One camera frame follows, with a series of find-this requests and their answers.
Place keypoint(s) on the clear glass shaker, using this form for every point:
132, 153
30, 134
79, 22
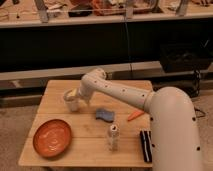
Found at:
112, 137

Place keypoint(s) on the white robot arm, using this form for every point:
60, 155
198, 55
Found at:
174, 128

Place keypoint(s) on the orange carrot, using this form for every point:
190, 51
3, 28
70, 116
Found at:
135, 114

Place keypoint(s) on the black white striped cloth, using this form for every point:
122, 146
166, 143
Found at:
145, 137

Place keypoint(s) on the black box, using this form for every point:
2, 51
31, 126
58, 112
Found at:
181, 57

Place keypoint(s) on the white ceramic cup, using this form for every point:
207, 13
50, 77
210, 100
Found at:
71, 99

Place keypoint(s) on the blue sponge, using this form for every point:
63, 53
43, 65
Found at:
105, 115

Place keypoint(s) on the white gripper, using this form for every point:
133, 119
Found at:
84, 93

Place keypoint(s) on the wooden table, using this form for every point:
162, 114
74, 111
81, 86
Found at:
89, 145

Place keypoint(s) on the orange plate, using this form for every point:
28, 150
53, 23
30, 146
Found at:
52, 138

